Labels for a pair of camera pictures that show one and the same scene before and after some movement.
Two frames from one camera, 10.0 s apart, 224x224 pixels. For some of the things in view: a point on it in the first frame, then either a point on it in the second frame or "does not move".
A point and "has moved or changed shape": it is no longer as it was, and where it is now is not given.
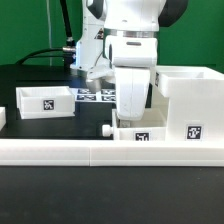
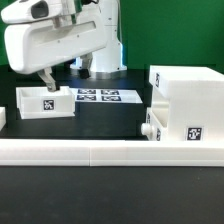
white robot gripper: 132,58 → 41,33
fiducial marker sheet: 84,95 does not move
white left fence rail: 3,119 does not move
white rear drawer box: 48,101 does not move
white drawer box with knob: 153,127 has moved or changed shape
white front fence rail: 111,152 does not move
